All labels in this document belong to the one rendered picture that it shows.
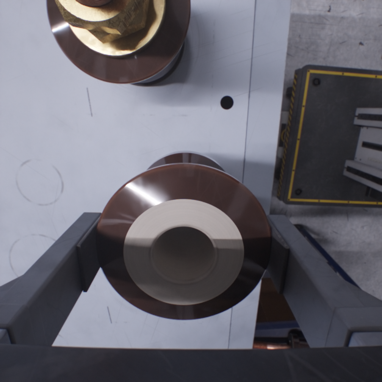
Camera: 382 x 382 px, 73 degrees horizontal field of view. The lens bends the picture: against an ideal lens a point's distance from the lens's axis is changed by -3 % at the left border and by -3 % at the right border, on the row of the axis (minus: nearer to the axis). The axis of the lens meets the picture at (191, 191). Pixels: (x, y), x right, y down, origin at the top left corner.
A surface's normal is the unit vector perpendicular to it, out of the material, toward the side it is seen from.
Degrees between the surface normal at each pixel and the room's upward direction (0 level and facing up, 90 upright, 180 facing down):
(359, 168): 90
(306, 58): 0
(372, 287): 0
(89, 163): 0
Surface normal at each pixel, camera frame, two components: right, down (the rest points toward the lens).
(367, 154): -1.00, -0.04
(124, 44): 0.01, 0.30
